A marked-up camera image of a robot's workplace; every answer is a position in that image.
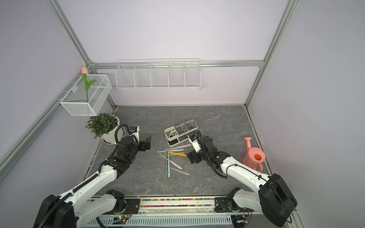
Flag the yellow toothbrush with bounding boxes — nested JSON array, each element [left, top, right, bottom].
[[169, 152, 187, 157]]

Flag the light blue toothbrush vertical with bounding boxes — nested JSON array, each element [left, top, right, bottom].
[[166, 151, 171, 178]]

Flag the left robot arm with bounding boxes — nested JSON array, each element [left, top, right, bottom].
[[33, 135, 151, 228]]

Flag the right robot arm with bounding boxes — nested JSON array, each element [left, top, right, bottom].
[[187, 134, 298, 227]]

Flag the pink toothbrush near holder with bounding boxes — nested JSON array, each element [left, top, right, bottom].
[[170, 144, 192, 150]]

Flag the pink toothbrush middle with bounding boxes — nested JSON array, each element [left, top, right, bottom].
[[161, 156, 182, 170]]

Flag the light blue toothbrush near holder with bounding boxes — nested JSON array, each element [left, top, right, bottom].
[[156, 149, 184, 153]]

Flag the grey-green toothbrush vertical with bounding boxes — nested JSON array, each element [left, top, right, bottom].
[[165, 160, 168, 180]]

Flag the cream toothbrush holder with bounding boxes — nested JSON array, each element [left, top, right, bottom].
[[164, 120, 199, 147]]

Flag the potted green plant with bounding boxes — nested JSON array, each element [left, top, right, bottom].
[[86, 113, 120, 144]]

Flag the pink watering can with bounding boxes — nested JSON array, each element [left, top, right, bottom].
[[242, 137, 266, 173]]

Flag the white vent grille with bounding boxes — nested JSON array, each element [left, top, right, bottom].
[[100, 215, 233, 228]]

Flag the white mesh box basket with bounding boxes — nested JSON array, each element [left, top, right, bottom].
[[60, 74, 112, 116]]

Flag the artificial pink tulip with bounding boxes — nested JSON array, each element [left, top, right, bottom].
[[81, 66, 96, 102]]

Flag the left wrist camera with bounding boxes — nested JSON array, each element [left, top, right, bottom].
[[129, 126, 140, 142]]

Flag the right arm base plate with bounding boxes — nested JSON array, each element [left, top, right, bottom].
[[214, 197, 254, 213]]

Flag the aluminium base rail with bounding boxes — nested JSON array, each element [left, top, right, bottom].
[[56, 194, 298, 217]]

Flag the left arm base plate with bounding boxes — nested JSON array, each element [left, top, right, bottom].
[[103, 198, 141, 215]]

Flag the white wire wall basket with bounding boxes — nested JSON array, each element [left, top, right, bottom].
[[116, 59, 202, 90]]

